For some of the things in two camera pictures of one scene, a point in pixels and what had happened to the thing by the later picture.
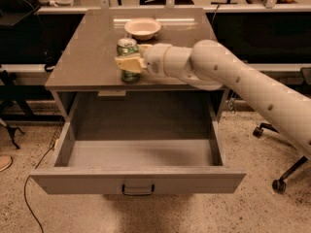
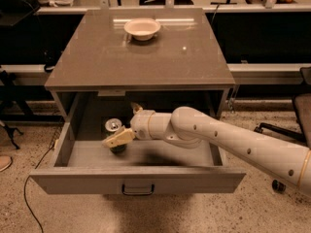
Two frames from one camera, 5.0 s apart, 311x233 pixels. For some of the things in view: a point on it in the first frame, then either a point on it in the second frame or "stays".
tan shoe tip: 5,162 stays
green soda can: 128,47 to 112,125
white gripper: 155,61 to 141,124
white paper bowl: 143,28 stays
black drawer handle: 137,193 stays
